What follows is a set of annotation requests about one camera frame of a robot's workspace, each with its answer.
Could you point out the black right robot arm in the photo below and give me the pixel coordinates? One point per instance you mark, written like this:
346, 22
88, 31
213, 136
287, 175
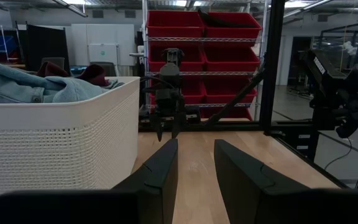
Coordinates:
170, 71

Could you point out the black neighbouring robot arm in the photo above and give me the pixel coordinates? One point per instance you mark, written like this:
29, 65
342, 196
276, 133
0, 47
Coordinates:
337, 93

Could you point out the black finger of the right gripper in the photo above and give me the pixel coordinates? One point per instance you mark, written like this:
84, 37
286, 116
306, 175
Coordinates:
176, 127
158, 127

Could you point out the white cabinet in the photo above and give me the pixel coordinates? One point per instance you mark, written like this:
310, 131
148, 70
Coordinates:
104, 37

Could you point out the white perforated plastic basket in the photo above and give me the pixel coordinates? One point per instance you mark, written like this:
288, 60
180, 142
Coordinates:
57, 149

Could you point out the black partition panel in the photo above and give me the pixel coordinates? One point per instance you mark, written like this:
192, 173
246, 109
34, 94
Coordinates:
48, 43

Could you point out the maroon garment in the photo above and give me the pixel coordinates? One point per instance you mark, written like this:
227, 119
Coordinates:
93, 74

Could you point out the grey office chair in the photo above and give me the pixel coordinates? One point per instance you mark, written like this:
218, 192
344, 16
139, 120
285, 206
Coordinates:
107, 67
53, 60

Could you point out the light blue denim garment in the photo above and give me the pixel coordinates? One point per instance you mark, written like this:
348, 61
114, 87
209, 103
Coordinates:
11, 84

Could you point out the red storage bin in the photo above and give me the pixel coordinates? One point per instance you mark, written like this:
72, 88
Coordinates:
194, 90
174, 23
238, 113
232, 31
194, 59
232, 59
225, 90

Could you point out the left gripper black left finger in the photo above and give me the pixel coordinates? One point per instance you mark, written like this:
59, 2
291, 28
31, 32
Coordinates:
160, 186

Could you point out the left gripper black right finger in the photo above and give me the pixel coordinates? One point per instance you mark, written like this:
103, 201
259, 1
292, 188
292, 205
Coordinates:
241, 186

